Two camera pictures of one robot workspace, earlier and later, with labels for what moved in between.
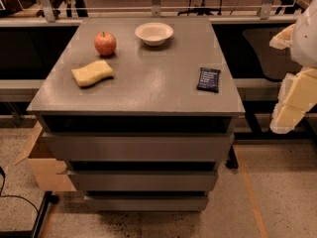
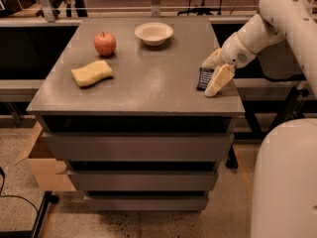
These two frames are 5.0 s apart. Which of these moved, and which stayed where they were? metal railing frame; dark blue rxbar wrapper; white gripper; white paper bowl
Moved: white gripper
Stayed: white paper bowl; dark blue rxbar wrapper; metal railing frame
